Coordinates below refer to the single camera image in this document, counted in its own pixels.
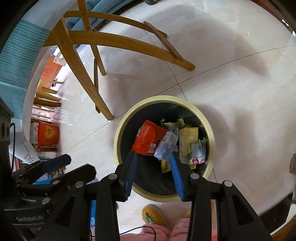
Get yellow round trash bin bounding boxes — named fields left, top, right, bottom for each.
left=114, top=95, right=215, bottom=202

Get yellow knitted left slipper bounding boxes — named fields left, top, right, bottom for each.
left=142, top=204, right=169, bottom=227

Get red gift bag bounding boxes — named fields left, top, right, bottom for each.
left=37, top=121, right=60, bottom=146

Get black cable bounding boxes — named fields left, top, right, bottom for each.
left=119, top=225, right=158, bottom=241

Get wooden chair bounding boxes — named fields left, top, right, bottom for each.
left=33, top=79, right=63, bottom=109

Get pink pyjama legs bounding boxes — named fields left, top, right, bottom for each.
left=120, top=218, right=190, bottom=241

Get yellow paper box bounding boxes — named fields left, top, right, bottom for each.
left=179, top=127, right=199, bottom=164

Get wooden table leg frame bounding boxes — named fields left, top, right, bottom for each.
left=58, top=1, right=198, bottom=127

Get red snack bag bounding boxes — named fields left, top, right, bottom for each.
left=131, top=120, right=167, bottom=156

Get green white wipes packet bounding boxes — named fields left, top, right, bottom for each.
left=189, top=138, right=207, bottom=165

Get pale blue small carton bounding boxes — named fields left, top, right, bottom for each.
left=154, top=127, right=179, bottom=162

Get tan green milk carton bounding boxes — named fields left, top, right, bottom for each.
left=161, top=118, right=185, bottom=129

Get teal fabric sofa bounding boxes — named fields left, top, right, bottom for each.
left=66, top=0, right=142, bottom=30

